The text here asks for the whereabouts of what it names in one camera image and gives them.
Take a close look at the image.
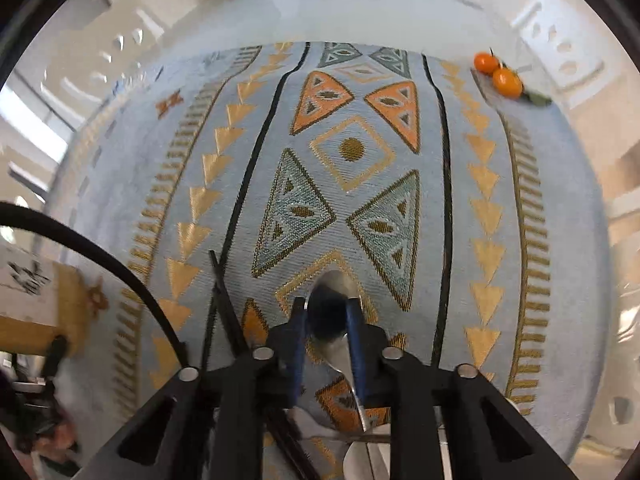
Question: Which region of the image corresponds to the black cable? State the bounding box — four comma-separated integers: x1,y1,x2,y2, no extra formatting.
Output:
0,201,191,368

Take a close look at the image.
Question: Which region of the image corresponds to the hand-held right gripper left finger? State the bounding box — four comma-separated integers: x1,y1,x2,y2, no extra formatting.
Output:
75,296,308,480

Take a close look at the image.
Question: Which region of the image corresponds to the white chair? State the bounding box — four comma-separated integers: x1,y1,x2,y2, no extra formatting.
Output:
585,260,640,461
510,0,608,93

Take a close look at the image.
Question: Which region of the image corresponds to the wooden utensil holder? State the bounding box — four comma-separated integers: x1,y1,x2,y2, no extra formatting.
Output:
0,245,108,356

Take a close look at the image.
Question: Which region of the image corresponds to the blue patterned tablecloth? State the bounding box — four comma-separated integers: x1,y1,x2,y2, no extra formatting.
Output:
42,40,613,480

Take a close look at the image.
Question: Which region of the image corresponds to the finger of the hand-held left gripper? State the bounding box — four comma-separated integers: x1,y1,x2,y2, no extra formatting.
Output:
42,335,69,386

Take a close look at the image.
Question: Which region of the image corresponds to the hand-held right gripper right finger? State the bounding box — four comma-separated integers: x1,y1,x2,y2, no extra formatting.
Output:
346,297,581,480

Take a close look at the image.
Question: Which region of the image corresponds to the metal spoon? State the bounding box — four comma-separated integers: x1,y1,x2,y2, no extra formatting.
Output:
306,269,373,433

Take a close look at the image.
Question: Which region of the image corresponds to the small orange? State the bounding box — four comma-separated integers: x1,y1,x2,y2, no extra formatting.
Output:
474,51,502,74
492,66,524,99

